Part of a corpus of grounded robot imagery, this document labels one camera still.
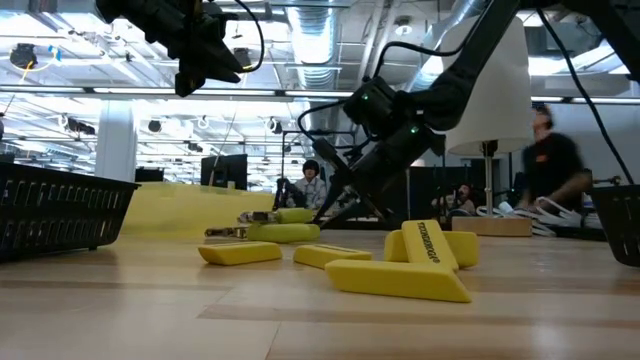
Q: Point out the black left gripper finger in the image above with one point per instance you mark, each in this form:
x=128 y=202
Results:
x=217 y=62

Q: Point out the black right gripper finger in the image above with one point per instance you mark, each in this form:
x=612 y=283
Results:
x=336 y=202
x=372 y=207

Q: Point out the yellow eraser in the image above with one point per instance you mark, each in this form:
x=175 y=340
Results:
x=395 y=280
x=330 y=256
x=240 y=252
x=427 y=245
x=465 y=247

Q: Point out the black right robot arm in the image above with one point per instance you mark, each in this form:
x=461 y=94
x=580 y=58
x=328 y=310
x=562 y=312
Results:
x=465 y=75

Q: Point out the black ceiling device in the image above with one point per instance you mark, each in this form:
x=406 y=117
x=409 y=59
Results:
x=22 y=55
x=243 y=56

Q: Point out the person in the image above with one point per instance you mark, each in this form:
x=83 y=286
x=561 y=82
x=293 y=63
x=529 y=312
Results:
x=550 y=165
x=310 y=192
x=462 y=197

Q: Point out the black computer monitor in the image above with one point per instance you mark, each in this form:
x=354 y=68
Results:
x=225 y=172

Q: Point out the white shade wooden base lamp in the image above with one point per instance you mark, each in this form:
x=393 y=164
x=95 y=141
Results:
x=500 y=100

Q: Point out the white building column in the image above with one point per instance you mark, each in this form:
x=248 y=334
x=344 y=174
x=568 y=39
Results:
x=116 y=145

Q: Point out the small black monitor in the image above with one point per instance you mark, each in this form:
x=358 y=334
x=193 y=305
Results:
x=149 y=175

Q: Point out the yellow translucent plastic bin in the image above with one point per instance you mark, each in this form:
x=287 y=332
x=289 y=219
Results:
x=175 y=210

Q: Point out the black mesh basket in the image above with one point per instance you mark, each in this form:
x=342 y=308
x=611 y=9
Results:
x=50 y=210
x=620 y=225

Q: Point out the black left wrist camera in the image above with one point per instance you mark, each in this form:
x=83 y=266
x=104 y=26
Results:
x=184 y=82

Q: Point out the silver spiral ventilation duct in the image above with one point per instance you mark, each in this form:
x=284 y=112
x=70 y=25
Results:
x=315 y=45

